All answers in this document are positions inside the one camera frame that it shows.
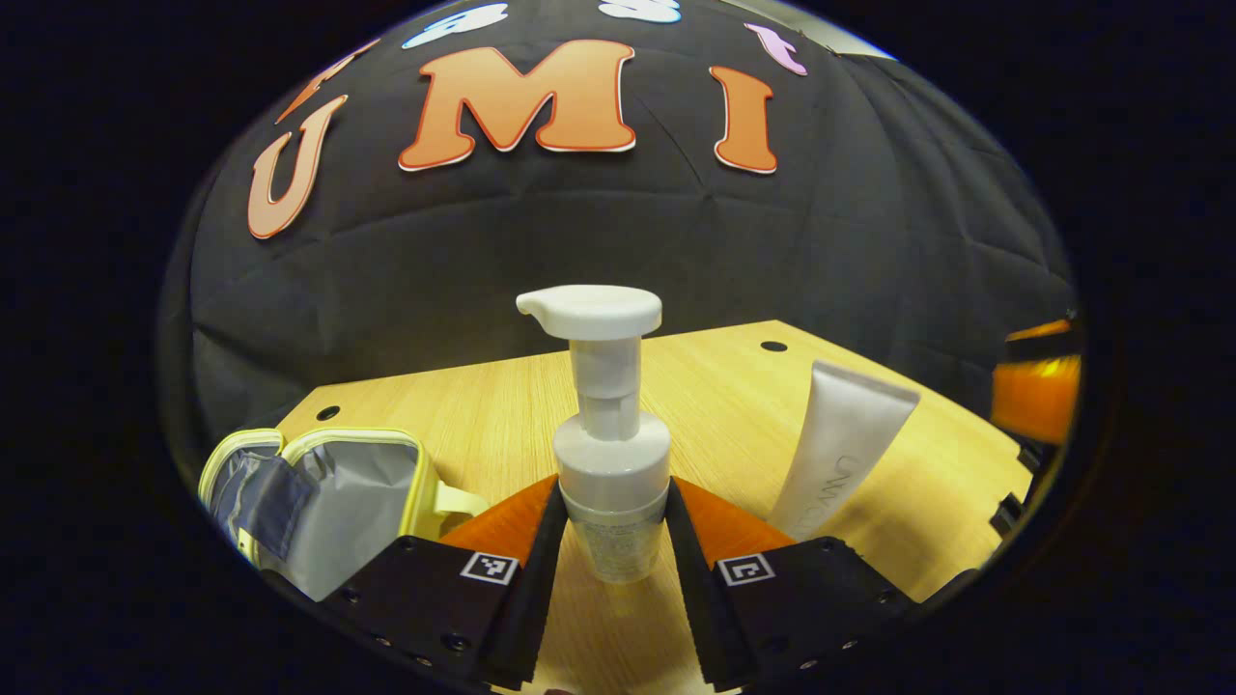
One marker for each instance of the white pump bottle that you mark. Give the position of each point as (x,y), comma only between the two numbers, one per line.
(610,454)

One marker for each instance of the white squeeze tube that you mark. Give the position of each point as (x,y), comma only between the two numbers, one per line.
(840,444)

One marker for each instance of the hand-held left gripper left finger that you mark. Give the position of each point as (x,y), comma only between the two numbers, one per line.
(543,579)

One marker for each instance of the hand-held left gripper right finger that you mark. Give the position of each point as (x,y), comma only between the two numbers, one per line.
(690,579)

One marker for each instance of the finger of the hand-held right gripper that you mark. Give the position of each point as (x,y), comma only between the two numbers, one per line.
(1038,396)

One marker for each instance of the black backdrop cloth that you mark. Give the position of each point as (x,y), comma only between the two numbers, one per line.
(579,241)

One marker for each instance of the pale yellow suitcase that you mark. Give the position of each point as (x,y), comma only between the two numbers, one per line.
(338,512)

